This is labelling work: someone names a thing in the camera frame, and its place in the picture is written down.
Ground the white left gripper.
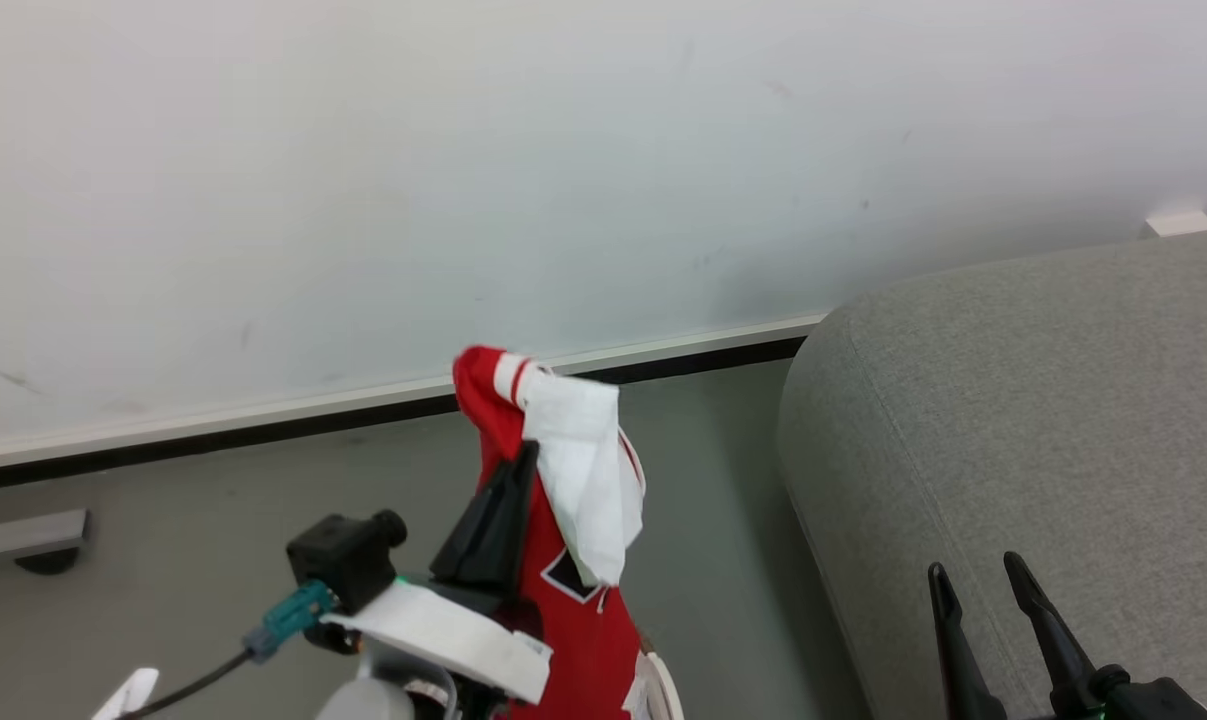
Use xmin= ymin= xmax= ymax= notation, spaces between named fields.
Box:
xmin=320 ymin=440 xmax=555 ymax=705

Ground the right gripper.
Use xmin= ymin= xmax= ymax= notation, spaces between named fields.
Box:
xmin=927 ymin=551 xmax=1109 ymax=720

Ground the red basketball jersey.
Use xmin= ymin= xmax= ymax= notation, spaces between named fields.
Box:
xmin=451 ymin=345 xmax=666 ymax=720

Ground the white laundry basket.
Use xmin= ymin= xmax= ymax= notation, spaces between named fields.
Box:
xmin=627 ymin=632 xmax=686 ymax=720

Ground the grey fabric sofa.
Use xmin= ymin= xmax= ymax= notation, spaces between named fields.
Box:
xmin=776 ymin=225 xmax=1207 ymax=720

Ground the white and black baseboard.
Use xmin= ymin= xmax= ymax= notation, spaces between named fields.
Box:
xmin=0 ymin=312 xmax=830 ymax=491

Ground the black caster wheel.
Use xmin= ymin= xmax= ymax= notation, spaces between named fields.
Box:
xmin=13 ymin=547 xmax=81 ymax=577

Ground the grey metal furniture foot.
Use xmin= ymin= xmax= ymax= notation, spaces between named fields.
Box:
xmin=0 ymin=508 xmax=90 ymax=562

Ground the black cable with teal connector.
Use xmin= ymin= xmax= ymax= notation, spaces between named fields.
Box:
xmin=113 ymin=578 xmax=341 ymax=720

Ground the white cable tag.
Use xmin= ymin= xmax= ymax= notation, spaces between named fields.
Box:
xmin=91 ymin=667 xmax=161 ymax=720

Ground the small white wall box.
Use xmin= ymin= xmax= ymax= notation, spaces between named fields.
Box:
xmin=1145 ymin=207 xmax=1207 ymax=239

